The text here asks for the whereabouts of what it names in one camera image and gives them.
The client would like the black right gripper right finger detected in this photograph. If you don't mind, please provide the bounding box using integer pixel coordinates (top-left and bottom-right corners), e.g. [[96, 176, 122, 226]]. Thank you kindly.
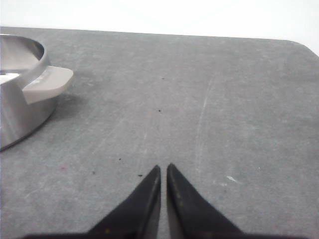
[[166, 163, 246, 239]]

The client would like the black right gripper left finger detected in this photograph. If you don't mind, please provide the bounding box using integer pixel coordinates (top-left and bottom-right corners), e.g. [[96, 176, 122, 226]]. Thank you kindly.
[[86, 165, 161, 239]]

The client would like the stainless steel steamer pot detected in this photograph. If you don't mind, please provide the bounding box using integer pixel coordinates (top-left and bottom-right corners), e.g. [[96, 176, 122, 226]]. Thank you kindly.
[[0, 34, 74, 150]]

